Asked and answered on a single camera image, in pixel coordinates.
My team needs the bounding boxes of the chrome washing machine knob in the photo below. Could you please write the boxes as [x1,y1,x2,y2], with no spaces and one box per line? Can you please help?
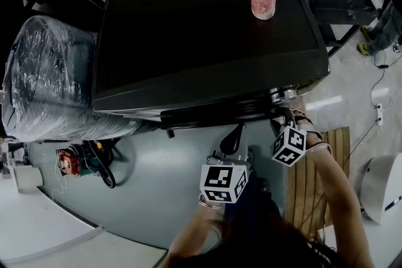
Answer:
[268,87,299,104]

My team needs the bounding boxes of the plastic-wrapped dark bundle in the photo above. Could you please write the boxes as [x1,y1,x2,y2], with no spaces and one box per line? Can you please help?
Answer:
[1,15,144,142]

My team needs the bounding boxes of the person's dark trousers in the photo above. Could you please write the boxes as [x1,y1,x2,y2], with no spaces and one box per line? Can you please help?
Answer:
[223,177,285,230]

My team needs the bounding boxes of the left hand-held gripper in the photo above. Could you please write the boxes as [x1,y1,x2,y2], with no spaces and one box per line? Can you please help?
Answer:
[199,123,253,205]

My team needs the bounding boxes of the wooden slatted mat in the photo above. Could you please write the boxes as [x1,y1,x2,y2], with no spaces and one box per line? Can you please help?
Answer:
[284,126,351,235]

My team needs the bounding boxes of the white small box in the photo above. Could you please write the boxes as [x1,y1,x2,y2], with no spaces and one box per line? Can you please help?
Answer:
[14,166,43,193]

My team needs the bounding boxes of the white rounded appliance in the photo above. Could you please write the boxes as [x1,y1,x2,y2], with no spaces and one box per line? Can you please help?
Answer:
[357,153,402,226]

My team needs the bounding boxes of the black power cable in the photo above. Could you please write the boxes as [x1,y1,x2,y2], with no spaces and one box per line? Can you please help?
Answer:
[342,48,402,167]

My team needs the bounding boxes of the person's right forearm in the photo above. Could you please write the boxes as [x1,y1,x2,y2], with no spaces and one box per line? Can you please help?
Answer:
[306,138,375,268]

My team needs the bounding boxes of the white power strip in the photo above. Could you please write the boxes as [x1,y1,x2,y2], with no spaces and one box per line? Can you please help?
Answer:
[376,103,385,127]

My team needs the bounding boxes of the thin wrist bracelet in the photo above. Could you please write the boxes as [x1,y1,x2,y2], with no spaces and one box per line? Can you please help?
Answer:
[198,193,223,210]

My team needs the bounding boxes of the teal power tool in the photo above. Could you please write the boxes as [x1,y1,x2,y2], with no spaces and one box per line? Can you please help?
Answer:
[78,139,116,190]

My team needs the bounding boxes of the person's left forearm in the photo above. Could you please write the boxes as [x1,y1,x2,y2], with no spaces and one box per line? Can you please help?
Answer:
[168,203,227,263]

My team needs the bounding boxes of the person's right hand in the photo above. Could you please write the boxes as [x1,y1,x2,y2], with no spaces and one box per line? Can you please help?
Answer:
[287,107,324,148]

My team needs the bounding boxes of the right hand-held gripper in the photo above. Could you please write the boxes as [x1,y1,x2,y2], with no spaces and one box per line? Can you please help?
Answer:
[269,105,308,168]

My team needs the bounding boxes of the black washing machine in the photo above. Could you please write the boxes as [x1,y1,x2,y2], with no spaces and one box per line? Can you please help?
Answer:
[90,0,331,131]

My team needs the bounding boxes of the red small device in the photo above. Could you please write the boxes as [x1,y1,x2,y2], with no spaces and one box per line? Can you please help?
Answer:
[55,148,83,177]

